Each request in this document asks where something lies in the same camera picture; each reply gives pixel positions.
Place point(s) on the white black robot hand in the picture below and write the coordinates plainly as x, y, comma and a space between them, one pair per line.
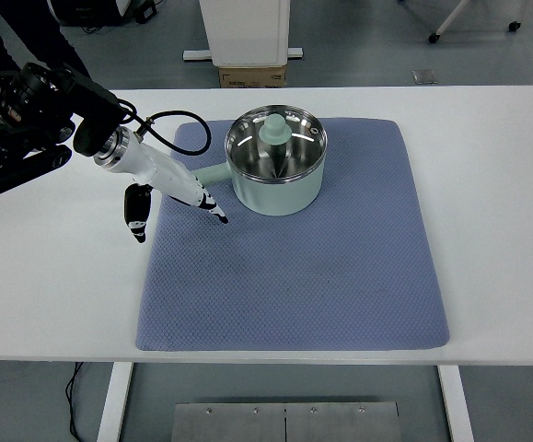
165, 175

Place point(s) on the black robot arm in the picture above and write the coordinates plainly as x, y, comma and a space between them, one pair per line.
91, 106

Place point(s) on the glass lid with green knob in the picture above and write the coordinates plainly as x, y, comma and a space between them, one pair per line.
273, 129

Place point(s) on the brown cardboard box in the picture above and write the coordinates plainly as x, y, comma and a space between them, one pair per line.
252, 77

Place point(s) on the white panel stand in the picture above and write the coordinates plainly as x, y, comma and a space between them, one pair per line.
247, 32

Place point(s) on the blue textured mat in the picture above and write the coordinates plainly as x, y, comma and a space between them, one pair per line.
293, 299

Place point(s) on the person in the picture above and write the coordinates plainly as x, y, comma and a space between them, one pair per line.
31, 32

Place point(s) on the white table leg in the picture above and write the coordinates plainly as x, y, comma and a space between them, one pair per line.
457, 405
114, 400

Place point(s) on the grey metal plate with screws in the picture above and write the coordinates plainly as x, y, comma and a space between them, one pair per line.
247, 423

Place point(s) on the grey floor socket plate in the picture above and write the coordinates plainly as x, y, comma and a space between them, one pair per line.
424, 77

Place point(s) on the white wheeled frame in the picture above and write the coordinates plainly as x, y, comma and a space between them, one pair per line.
450, 16

